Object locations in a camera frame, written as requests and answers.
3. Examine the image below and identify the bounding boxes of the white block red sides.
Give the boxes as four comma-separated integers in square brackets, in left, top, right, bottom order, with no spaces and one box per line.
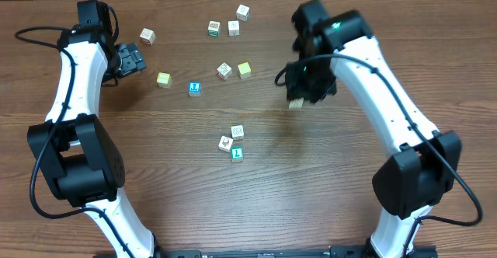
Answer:
[217,62,232,80]

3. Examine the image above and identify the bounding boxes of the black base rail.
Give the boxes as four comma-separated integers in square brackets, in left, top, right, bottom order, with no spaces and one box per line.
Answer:
[92,246,440,258]

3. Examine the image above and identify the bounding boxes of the green sided block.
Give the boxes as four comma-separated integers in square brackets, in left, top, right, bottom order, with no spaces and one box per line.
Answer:
[207,21,221,37]

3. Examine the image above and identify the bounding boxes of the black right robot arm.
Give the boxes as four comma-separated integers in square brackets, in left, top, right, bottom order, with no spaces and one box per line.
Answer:
[275,0,461,257]

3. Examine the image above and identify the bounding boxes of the yellow framed block left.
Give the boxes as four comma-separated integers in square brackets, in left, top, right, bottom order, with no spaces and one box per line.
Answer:
[156,72,172,88]

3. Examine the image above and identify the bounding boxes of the white block red side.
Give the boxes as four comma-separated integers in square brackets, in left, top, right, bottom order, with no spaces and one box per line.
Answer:
[140,28,156,45]

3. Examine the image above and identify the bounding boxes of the yellow top block centre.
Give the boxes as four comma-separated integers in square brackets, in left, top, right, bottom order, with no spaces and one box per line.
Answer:
[238,62,252,79]

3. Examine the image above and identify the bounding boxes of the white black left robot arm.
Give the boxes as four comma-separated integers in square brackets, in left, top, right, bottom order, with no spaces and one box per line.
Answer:
[27,0,162,257]

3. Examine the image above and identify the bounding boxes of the acorn wooden block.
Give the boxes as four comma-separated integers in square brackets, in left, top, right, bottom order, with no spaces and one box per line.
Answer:
[218,136,234,152]

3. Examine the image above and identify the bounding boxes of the green top block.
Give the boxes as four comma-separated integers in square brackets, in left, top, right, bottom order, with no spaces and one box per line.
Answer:
[231,147,245,162]

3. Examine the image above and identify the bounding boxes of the blue block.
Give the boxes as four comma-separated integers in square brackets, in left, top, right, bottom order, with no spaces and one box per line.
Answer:
[231,125,245,140]
[188,82,201,96]

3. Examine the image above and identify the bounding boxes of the white block top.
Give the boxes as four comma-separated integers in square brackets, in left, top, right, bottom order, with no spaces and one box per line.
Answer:
[236,4,251,22]

